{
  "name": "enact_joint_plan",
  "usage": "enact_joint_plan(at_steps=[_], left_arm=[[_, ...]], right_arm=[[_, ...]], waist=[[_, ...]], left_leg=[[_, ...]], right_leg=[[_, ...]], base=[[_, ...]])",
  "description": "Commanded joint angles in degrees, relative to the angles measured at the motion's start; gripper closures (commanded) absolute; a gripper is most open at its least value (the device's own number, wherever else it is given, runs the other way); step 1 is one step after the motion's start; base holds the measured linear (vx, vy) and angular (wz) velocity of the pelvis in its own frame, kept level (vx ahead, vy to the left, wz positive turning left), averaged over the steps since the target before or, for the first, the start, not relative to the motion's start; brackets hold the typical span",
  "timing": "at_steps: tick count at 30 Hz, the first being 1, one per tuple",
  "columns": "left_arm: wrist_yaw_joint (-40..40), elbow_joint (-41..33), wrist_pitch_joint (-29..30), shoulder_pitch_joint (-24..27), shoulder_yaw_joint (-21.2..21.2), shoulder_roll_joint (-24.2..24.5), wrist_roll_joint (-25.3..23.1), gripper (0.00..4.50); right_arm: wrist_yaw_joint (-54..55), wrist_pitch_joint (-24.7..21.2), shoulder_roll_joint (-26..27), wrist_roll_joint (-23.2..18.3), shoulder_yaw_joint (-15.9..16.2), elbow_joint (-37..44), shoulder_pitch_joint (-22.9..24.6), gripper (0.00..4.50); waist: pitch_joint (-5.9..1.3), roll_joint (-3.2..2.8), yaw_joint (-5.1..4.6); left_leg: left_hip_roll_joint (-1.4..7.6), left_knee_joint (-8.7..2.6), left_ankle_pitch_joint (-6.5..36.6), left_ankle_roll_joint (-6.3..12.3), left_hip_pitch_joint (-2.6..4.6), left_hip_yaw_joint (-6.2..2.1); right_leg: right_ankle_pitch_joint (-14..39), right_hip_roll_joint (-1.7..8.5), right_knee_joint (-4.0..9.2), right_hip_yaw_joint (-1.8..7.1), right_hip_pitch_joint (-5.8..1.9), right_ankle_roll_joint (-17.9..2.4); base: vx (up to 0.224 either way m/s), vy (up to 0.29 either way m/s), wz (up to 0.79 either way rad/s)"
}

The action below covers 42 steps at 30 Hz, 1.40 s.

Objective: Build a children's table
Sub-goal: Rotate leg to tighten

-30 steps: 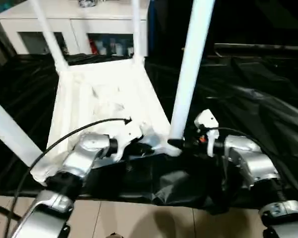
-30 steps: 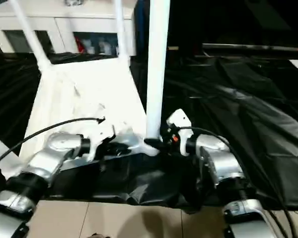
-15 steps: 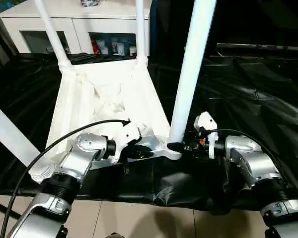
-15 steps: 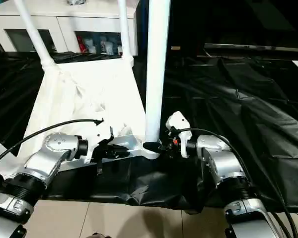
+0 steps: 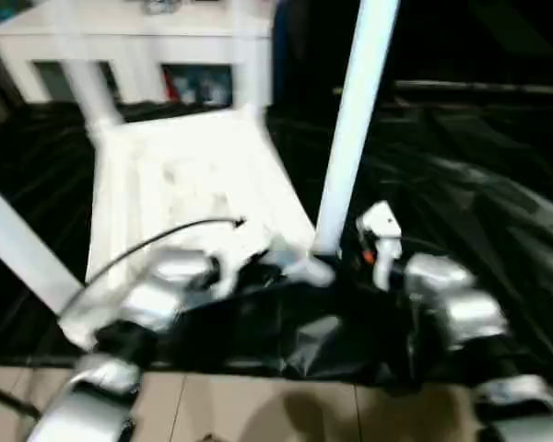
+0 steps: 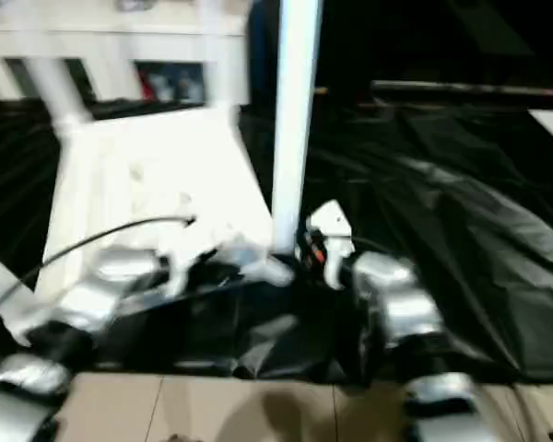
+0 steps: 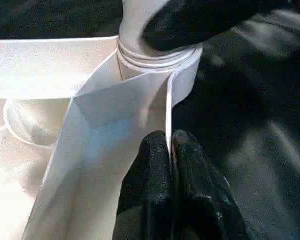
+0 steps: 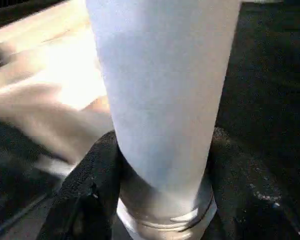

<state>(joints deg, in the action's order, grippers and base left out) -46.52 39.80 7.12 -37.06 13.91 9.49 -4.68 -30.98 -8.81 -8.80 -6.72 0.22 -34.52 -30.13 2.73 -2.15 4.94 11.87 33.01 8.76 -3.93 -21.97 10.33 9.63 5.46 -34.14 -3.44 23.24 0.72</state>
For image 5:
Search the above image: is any white plastic table top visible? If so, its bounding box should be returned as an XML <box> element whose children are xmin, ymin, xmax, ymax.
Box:
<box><xmin>58</xmin><ymin>102</ymin><xmax>338</xmax><ymax>350</ymax></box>

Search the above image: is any white plastic table leg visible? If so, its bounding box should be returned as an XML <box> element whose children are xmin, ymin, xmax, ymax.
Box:
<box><xmin>231</xmin><ymin>0</ymin><xmax>265</xmax><ymax>122</ymax></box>
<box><xmin>312</xmin><ymin>0</ymin><xmax>401</xmax><ymax>260</ymax></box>
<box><xmin>0</xmin><ymin>176</ymin><xmax>88</xmax><ymax>310</ymax></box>
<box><xmin>58</xmin><ymin>0</ymin><xmax>126</xmax><ymax>135</ymax></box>

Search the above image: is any black mat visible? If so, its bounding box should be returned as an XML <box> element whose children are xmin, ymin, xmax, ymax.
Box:
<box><xmin>0</xmin><ymin>96</ymin><xmax>553</xmax><ymax>393</ymax></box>

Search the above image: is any dark long bar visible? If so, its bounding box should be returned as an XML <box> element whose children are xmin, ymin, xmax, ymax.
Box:
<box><xmin>393</xmin><ymin>77</ymin><xmax>553</xmax><ymax>97</ymax></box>

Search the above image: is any black box with gold label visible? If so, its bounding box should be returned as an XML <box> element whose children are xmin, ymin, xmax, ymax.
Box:
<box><xmin>276</xmin><ymin>0</ymin><xmax>395</xmax><ymax>116</ymax></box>

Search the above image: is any white cabinet with glass doors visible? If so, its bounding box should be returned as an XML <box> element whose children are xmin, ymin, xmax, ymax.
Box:
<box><xmin>0</xmin><ymin>0</ymin><xmax>277</xmax><ymax>108</ymax></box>

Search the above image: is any dark crumpled bundle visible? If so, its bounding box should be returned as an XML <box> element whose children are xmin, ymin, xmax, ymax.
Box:
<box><xmin>141</xmin><ymin>0</ymin><xmax>182</xmax><ymax>16</ymax></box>

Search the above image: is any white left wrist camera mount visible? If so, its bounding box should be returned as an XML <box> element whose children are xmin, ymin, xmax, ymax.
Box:
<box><xmin>210</xmin><ymin>238</ymin><xmax>278</xmax><ymax>299</ymax></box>

